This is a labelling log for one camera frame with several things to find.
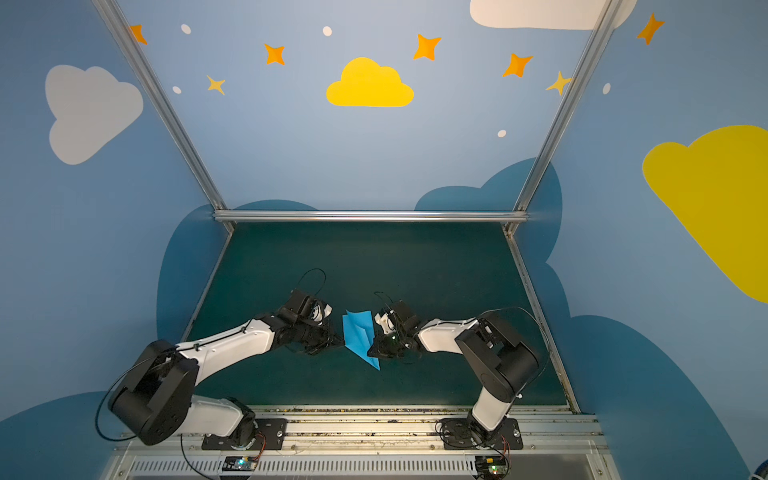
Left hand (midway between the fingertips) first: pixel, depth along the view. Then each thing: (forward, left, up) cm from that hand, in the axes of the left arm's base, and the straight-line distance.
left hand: (347, 343), depth 83 cm
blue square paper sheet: (+5, -3, -4) cm, 7 cm away
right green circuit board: (-27, -37, -7) cm, 47 cm away
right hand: (0, -6, -6) cm, 8 cm away
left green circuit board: (-28, +24, -8) cm, 38 cm away
